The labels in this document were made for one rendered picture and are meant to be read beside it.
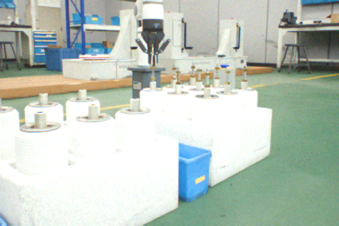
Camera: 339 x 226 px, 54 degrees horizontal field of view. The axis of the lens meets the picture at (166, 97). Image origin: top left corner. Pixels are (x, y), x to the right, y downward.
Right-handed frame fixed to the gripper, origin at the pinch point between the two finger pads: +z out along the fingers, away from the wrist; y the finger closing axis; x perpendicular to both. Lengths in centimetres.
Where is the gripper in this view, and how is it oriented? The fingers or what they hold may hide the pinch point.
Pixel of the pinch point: (153, 60)
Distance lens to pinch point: 119.7
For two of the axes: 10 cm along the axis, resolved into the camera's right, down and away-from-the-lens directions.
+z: 0.0, 9.9, 1.5
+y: 9.5, -0.5, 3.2
